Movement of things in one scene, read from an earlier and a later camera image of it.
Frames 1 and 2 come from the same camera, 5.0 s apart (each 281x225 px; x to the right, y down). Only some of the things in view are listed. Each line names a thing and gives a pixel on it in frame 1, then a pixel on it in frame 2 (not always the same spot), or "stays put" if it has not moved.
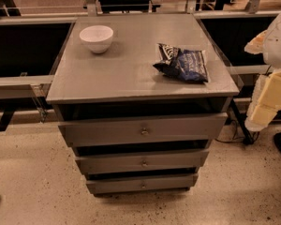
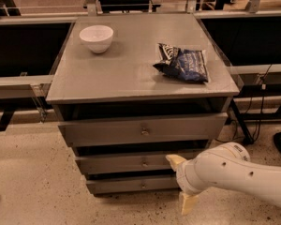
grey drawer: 142,160 stays put
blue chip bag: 182,64 stays put
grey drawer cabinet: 140,97 stays put
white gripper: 279,42 → 183,176
